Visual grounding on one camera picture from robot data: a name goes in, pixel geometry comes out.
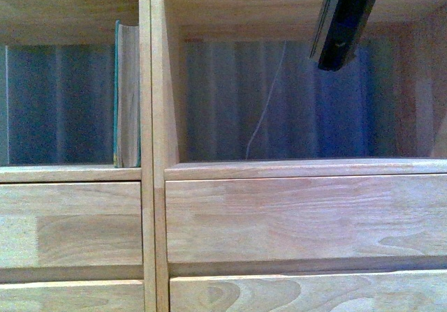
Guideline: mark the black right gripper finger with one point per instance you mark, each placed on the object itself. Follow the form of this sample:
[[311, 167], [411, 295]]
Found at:
[[337, 34]]

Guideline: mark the right wooden shelf cabinet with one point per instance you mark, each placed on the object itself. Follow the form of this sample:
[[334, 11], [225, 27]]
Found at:
[[416, 31]]

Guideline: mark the wooden shelf cabinet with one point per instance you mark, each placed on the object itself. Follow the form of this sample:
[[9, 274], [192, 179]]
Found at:
[[416, 31], [87, 22]]

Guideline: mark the left wooden shelf cabinet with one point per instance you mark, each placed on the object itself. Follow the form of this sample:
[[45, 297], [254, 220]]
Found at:
[[87, 22]]

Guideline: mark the grey curtain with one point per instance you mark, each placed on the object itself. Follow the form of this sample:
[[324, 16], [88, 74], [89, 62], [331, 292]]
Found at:
[[243, 100]]

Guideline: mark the right upper wooden drawer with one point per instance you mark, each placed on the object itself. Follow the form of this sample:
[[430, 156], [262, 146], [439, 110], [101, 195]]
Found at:
[[247, 220]]

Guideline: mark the wooden drawer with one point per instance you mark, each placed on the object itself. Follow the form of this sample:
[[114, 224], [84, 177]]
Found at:
[[70, 225], [385, 291], [116, 295], [247, 220]]

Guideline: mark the green covered book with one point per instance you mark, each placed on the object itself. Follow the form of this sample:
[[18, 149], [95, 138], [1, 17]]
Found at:
[[126, 139]]

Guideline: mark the right lower wooden drawer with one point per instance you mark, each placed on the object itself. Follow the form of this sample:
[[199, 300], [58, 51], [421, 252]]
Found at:
[[385, 291]]

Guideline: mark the left upper wooden drawer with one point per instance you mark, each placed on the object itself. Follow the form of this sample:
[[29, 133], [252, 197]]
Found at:
[[70, 225]]

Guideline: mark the left lower wooden drawer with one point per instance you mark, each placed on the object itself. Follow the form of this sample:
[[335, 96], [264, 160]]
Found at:
[[116, 295]]

